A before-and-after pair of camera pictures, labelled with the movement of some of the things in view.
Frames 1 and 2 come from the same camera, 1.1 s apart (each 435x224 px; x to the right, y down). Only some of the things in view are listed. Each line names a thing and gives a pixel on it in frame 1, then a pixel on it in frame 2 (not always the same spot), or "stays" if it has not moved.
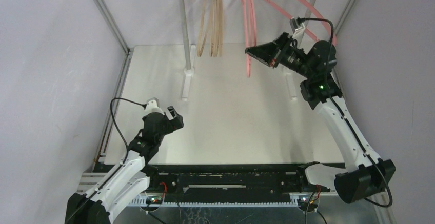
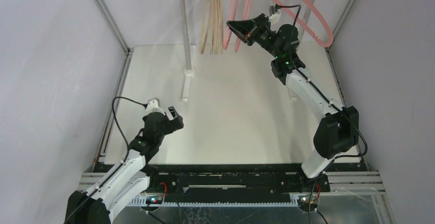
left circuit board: [154, 198] stays
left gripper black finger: [171, 113] stays
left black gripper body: [169, 126] stays
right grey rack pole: [308, 15] stays
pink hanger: [250, 11] → [232, 11]
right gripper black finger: [268, 53] → [242, 27]
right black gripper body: [276, 51] → [254, 30]
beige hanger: [213, 17] stays
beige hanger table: [216, 18] stays
